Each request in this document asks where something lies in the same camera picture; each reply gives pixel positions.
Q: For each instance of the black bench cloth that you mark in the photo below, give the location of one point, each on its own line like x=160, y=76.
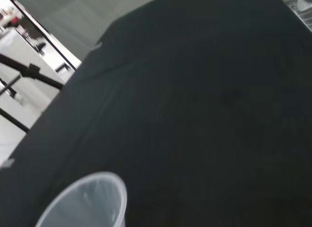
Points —
x=170, y=114

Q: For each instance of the black tripod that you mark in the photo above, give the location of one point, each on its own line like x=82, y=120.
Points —
x=34, y=72

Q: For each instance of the clear plastic funnel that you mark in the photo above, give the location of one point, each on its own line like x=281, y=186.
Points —
x=73, y=202

